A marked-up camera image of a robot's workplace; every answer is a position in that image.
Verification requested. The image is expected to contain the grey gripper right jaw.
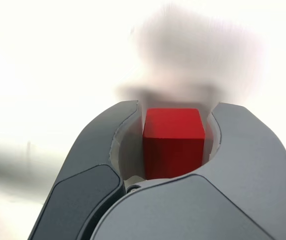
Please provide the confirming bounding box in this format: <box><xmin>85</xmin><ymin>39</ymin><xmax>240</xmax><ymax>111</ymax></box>
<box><xmin>90</xmin><ymin>101</ymin><xmax>286</xmax><ymax>240</ymax></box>

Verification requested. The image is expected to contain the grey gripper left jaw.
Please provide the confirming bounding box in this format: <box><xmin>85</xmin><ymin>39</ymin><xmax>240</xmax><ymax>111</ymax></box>
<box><xmin>29</xmin><ymin>99</ymin><xmax>145</xmax><ymax>240</ymax></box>

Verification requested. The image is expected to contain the red cube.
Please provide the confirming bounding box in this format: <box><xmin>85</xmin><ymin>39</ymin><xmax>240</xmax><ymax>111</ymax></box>
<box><xmin>142</xmin><ymin>107</ymin><xmax>206</xmax><ymax>180</ymax></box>

